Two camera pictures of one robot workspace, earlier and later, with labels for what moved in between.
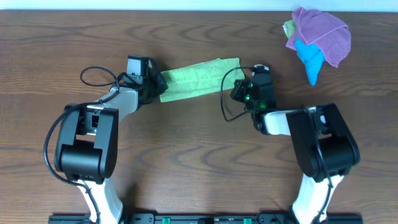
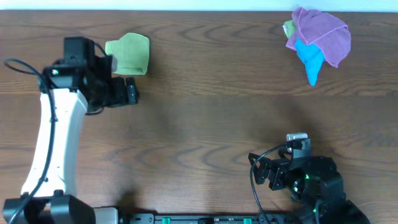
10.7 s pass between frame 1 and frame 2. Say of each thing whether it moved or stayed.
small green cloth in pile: stayed
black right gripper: moved
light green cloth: moved
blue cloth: stayed
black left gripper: moved
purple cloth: stayed
